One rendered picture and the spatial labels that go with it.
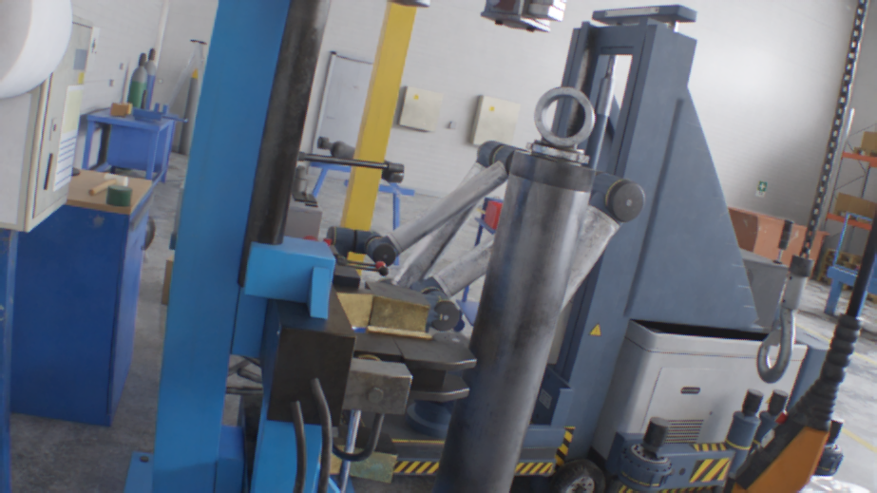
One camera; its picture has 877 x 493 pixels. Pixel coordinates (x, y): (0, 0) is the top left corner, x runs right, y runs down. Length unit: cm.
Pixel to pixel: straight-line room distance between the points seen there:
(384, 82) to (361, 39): 832
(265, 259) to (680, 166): 190
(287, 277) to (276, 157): 25
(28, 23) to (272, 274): 73
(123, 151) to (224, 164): 699
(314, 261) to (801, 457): 101
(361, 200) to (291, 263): 282
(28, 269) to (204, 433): 137
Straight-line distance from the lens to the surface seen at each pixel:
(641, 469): 294
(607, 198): 242
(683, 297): 309
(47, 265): 291
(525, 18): 152
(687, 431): 334
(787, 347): 115
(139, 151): 851
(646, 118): 278
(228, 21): 156
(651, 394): 309
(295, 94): 145
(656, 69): 280
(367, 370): 141
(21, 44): 105
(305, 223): 197
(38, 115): 131
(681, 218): 297
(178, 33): 1240
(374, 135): 422
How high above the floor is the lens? 152
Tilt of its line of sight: 10 degrees down
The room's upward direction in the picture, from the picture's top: 12 degrees clockwise
